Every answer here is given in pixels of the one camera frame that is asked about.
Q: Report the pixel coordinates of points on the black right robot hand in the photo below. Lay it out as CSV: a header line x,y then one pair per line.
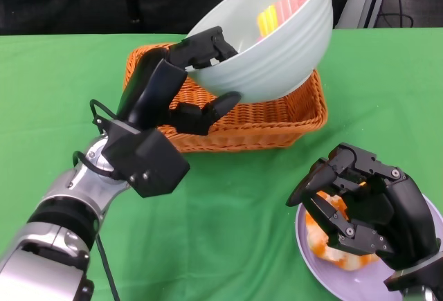
x,y
401,218

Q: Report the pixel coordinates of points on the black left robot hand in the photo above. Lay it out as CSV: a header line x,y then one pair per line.
x,y
152,86

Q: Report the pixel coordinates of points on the grey green bowl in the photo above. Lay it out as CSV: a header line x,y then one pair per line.
x,y
284,55

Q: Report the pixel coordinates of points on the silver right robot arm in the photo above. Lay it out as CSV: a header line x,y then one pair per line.
x,y
425,292

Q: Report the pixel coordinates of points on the white round plate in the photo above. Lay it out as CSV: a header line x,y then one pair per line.
x,y
346,280

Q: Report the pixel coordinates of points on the orange wicker basket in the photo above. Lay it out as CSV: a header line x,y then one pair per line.
x,y
263,124

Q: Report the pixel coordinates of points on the yellow pink layered cake slice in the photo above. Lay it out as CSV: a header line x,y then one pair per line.
x,y
277,14

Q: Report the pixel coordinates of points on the black backdrop curtain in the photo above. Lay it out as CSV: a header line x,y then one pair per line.
x,y
69,0

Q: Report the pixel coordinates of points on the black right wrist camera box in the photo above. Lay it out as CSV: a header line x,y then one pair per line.
x,y
408,273

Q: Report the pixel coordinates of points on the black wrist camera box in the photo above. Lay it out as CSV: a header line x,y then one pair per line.
x,y
408,273
149,162

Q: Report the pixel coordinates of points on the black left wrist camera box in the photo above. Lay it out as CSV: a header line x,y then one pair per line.
x,y
149,162

